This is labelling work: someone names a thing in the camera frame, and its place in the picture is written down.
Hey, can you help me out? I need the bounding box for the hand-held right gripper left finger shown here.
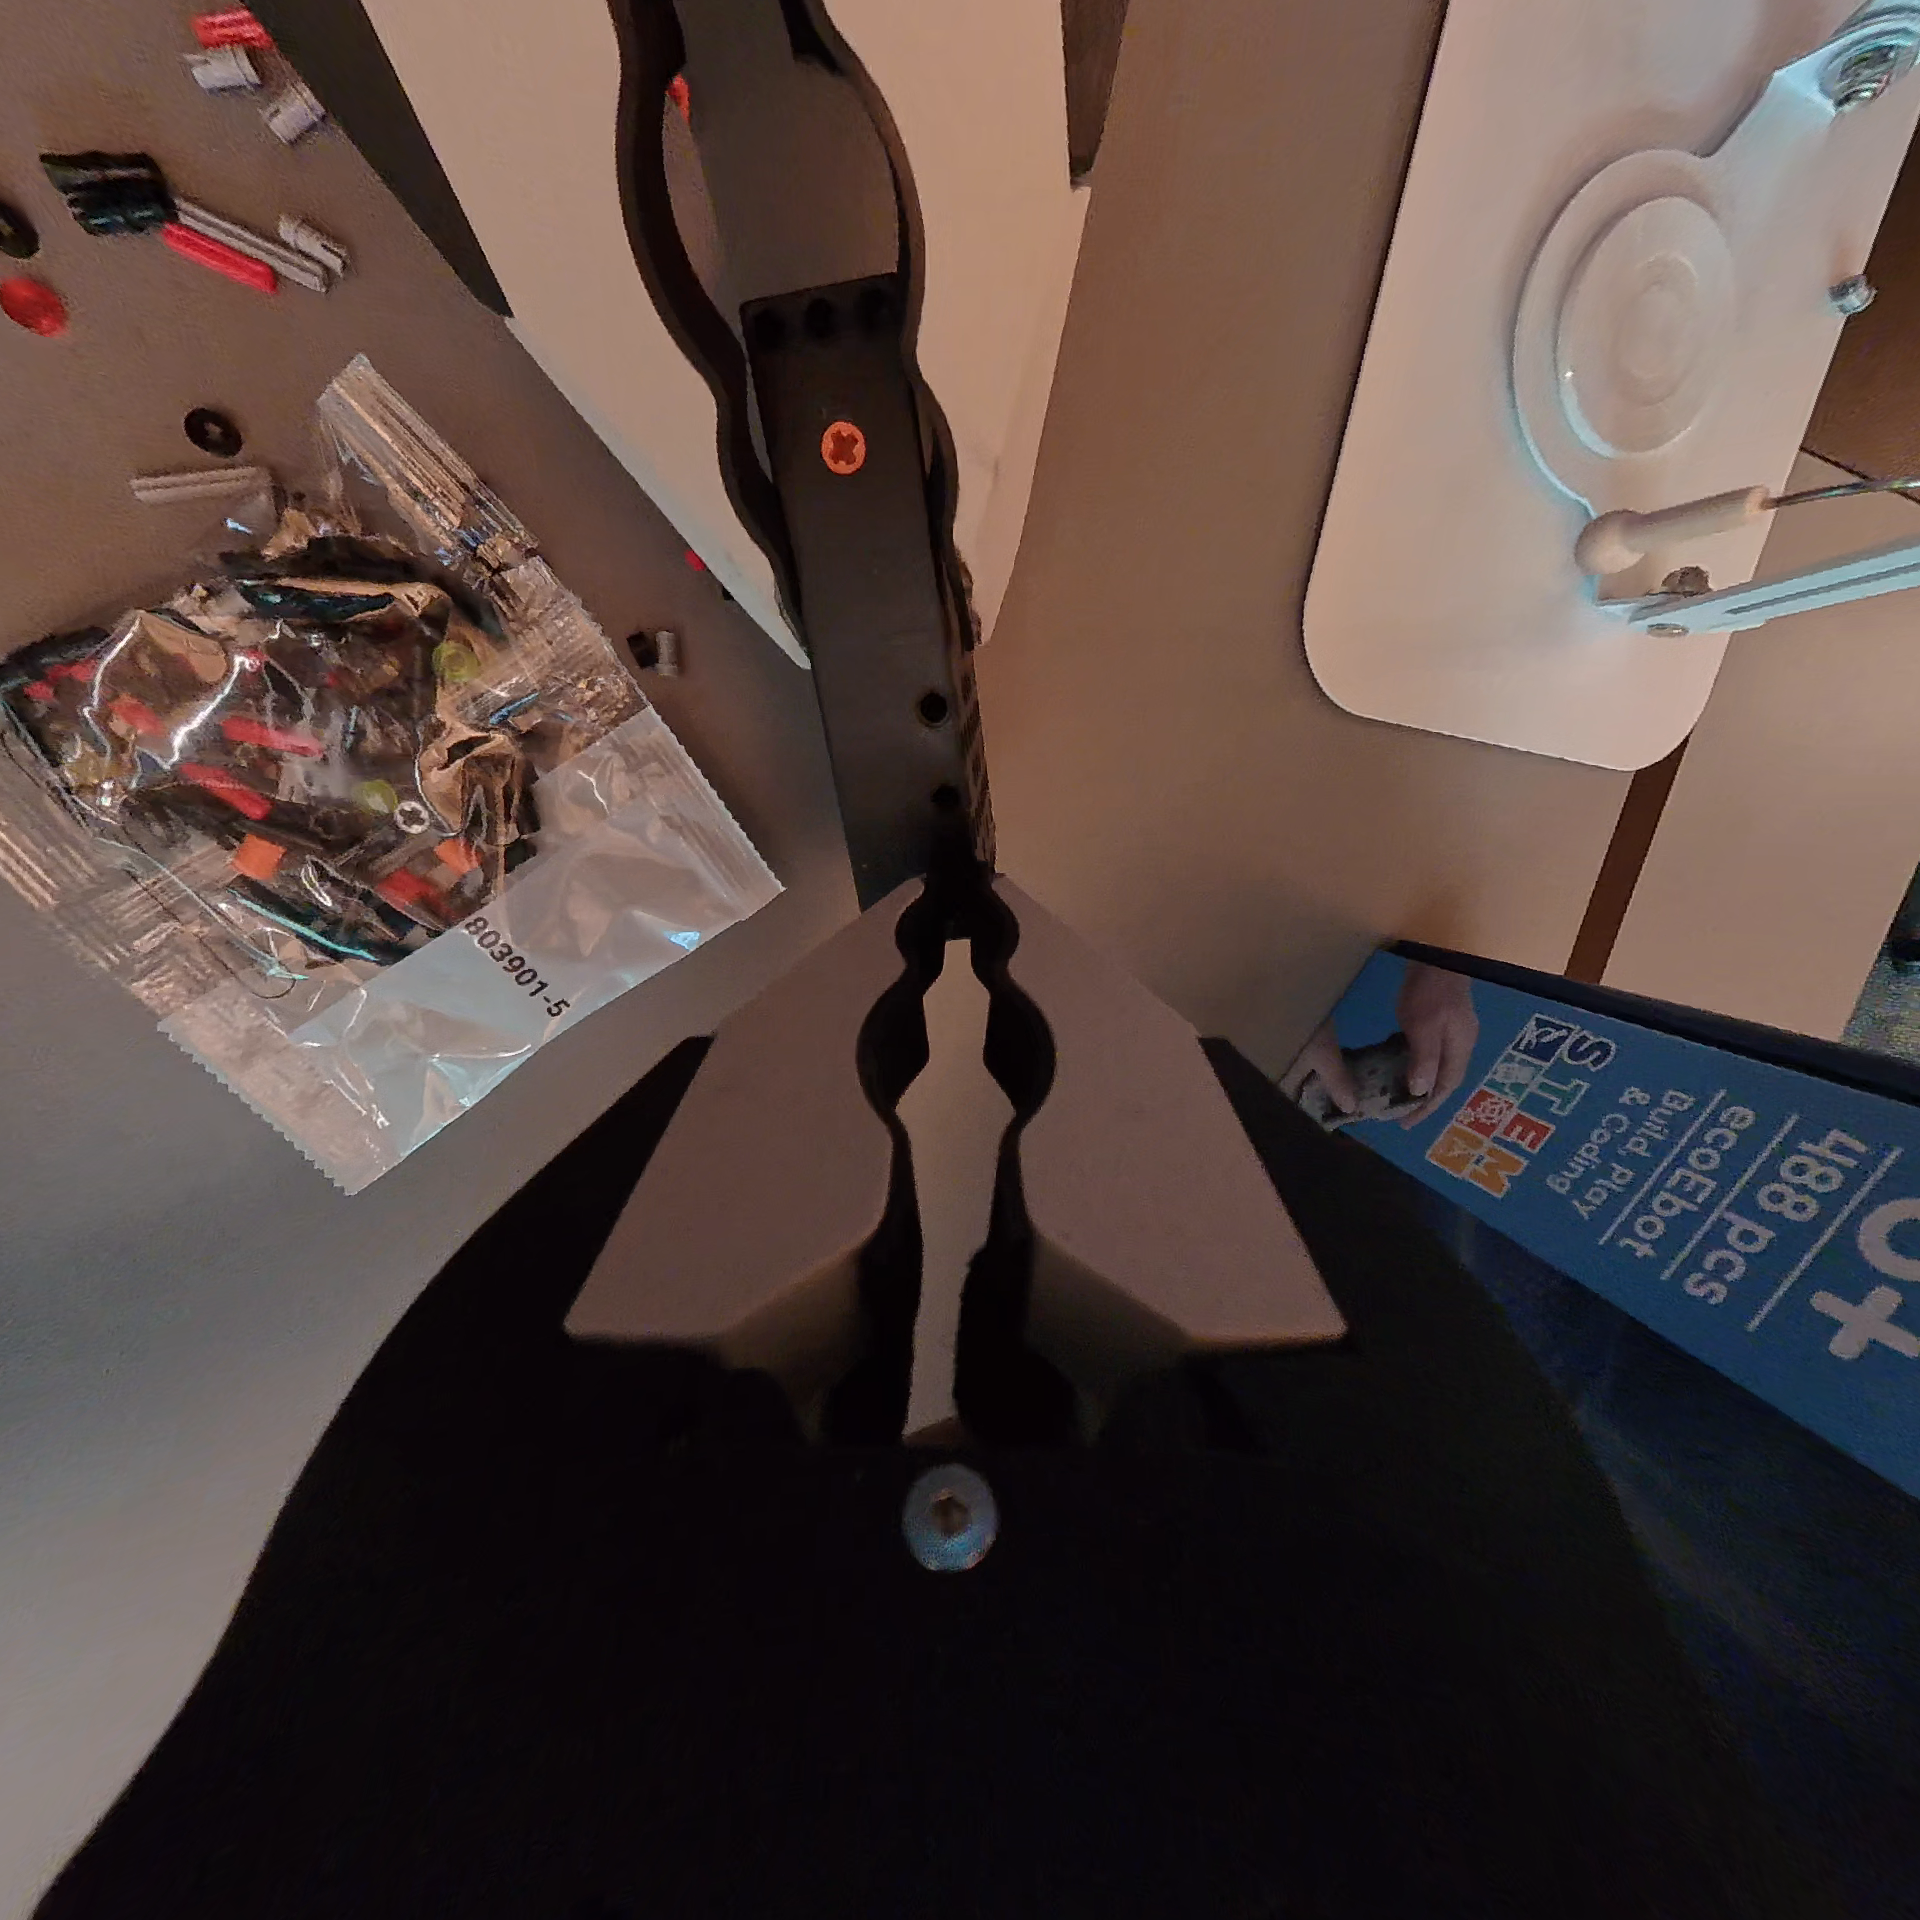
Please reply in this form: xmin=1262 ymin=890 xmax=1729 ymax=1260
xmin=562 ymin=880 xmax=962 ymax=1450

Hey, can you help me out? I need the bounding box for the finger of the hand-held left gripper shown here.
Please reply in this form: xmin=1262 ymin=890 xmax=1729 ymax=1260
xmin=776 ymin=0 xmax=1121 ymax=656
xmin=277 ymin=0 xmax=823 ymax=672

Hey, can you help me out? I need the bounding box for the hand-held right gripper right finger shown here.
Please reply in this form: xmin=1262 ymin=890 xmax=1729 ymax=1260
xmin=959 ymin=876 xmax=1345 ymax=1450

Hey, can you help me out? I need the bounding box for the black battery box block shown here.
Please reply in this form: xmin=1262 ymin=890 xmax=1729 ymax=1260
xmin=737 ymin=269 xmax=1004 ymax=917

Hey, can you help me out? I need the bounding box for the grey desk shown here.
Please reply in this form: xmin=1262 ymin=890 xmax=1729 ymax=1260
xmin=0 ymin=0 xmax=1920 ymax=1877

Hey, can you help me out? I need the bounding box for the light grey axle rod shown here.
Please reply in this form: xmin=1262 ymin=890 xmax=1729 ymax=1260
xmin=175 ymin=198 xmax=328 ymax=290

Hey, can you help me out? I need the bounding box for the red axle rod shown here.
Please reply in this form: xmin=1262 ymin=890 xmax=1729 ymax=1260
xmin=158 ymin=221 xmax=282 ymax=297

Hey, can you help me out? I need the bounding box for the blue toy kit box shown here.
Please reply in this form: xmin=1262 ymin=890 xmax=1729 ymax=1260
xmin=1281 ymin=938 xmax=1920 ymax=1877

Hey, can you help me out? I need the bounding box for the white book stand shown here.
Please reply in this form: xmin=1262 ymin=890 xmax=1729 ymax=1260
xmin=1303 ymin=0 xmax=1920 ymax=774

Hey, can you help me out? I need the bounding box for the clear bag of building parts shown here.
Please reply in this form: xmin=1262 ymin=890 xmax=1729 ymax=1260
xmin=0 ymin=352 xmax=788 ymax=1201

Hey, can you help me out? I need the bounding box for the page holder wire white tip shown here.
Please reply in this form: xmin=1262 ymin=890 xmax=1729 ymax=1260
xmin=1573 ymin=470 xmax=1920 ymax=578

